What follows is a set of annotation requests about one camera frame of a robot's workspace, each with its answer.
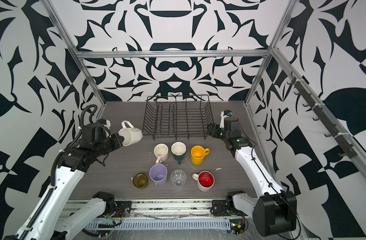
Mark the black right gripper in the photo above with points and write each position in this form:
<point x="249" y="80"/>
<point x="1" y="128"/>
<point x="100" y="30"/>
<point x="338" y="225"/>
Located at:
<point x="216" y="127"/>

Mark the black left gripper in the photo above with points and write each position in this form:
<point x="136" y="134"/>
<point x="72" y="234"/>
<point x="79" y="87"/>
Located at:
<point x="117" y="141"/>

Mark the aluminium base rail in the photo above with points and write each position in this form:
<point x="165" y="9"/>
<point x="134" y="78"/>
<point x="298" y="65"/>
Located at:
<point x="161" y="209"/>

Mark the dark green mug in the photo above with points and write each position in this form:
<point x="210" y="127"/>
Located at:
<point x="178" y="150"/>

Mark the pink cream mug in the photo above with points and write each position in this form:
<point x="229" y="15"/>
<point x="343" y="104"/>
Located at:
<point x="161" y="153"/>

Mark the white mug red inside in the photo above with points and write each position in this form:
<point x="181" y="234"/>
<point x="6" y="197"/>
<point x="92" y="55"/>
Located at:
<point x="205" y="180"/>

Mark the yellow mug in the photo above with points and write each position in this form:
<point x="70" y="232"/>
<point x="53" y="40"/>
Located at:
<point x="198" y="154"/>

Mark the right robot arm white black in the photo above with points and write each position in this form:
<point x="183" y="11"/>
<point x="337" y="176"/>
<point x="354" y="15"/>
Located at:
<point x="273" y="211"/>

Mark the black wire dish rack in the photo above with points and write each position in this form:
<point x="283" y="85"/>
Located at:
<point x="177" y="116"/>

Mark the olive textured glass cup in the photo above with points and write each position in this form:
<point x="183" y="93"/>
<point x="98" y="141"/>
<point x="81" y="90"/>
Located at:
<point x="140" y="181"/>

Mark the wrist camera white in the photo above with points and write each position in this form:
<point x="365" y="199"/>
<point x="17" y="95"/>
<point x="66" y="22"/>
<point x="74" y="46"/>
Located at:
<point x="106" y="124"/>
<point x="224" y="114"/>

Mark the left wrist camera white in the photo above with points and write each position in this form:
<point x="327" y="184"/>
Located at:
<point x="106" y="124"/>

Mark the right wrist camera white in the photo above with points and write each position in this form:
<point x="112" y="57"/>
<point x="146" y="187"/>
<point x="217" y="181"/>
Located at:
<point x="224" y="114"/>

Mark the white slotted cable duct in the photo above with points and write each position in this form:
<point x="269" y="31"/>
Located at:
<point x="153" y="224"/>

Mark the white faceted mug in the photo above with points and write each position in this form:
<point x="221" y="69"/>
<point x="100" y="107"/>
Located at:
<point x="130" y="133"/>

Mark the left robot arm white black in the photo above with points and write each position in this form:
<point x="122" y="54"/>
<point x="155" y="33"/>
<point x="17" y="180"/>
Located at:
<point x="93" y="141"/>

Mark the lilac plastic cup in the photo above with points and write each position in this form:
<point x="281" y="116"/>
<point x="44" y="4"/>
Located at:
<point x="158" y="174"/>

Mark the wall hook rail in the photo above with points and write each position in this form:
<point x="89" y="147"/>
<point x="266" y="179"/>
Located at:
<point x="324" y="116"/>

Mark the clear glass cup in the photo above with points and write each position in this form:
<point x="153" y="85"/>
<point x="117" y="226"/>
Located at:
<point x="178" y="178"/>

